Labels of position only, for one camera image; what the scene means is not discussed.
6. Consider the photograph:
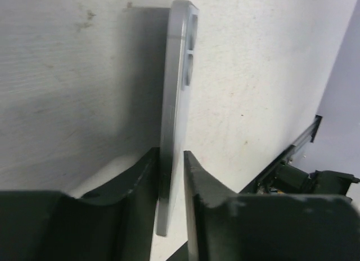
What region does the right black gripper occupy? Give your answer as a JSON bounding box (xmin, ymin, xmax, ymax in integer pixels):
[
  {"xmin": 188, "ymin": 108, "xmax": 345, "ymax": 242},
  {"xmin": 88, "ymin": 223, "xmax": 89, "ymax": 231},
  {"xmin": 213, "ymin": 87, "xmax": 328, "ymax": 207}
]
[{"xmin": 275, "ymin": 162, "xmax": 355, "ymax": 196}]

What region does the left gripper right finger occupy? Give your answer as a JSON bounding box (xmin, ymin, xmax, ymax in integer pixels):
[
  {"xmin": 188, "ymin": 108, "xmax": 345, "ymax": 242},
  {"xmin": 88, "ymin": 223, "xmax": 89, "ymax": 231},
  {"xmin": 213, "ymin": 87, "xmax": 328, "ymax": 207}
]
[{"xmin": 184, "ymin": 151, "xmax": 359, "ymax": 260}]

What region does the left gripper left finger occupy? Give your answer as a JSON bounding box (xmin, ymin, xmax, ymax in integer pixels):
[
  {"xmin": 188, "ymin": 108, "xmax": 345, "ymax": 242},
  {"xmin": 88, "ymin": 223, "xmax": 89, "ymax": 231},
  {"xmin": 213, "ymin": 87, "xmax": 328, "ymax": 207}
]
[{"xmin": 1, "ymin": 148, "xmax": 159, "ymax": 260}]

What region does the light blue phone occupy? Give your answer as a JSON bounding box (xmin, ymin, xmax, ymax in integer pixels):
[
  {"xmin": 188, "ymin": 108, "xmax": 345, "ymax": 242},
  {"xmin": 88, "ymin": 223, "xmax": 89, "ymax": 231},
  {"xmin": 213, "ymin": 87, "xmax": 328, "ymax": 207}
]
[{"xmin": 156, "ymin": 0, "xmax": 199, "ymax": 237}]

